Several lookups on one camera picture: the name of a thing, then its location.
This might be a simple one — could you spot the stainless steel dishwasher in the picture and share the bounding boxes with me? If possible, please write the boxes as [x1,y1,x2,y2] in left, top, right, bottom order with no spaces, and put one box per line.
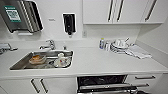
[76,74,139,94]

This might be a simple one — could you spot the blue white soap bottle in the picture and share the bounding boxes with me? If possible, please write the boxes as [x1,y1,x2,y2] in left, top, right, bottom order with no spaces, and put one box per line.
[99,38,106,50]

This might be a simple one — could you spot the small clear bottle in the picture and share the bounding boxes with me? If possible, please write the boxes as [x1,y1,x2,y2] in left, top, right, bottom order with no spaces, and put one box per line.
[104,40,111,52]

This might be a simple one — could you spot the black soap dispenser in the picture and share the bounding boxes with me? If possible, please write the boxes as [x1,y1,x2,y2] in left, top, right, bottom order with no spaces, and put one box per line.
[62,13,76,36]

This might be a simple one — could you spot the chrome faucet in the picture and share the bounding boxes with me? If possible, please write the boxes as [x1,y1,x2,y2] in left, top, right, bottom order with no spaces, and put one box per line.
[39,39,57,51]

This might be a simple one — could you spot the white stacked dishes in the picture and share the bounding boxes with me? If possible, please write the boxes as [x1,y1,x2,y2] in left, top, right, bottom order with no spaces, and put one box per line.
[110,38,132,54]

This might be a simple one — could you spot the orange bowl in sink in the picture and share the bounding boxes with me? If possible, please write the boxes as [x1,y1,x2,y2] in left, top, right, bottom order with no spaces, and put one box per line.
[29,54,47,65]

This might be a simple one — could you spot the white dish cloth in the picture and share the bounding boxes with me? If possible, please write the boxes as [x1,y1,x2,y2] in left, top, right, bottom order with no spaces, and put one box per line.
[128,44,153,60]

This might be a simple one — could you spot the stainless steel sink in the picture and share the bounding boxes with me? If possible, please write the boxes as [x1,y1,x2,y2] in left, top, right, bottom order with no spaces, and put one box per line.
[9,49,75,71]

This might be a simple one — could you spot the grey paper towel dispenser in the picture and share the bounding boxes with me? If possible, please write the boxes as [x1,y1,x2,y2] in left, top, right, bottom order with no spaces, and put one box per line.
[3,0,44,34]

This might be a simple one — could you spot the dish drying rack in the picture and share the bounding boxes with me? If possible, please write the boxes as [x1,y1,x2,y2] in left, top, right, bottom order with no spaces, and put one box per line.
[0,43,18,54]

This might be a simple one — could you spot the white wall outlet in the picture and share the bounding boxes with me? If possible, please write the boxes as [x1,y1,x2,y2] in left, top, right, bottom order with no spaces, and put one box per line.
[82,30,88,38]

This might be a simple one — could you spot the small wall label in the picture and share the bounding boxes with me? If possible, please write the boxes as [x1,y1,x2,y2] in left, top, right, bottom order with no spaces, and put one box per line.
[48,18,56,22]

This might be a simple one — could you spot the white wall cabinet black handles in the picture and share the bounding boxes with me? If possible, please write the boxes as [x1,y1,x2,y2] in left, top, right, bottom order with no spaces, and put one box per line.
[82,0,168,25]

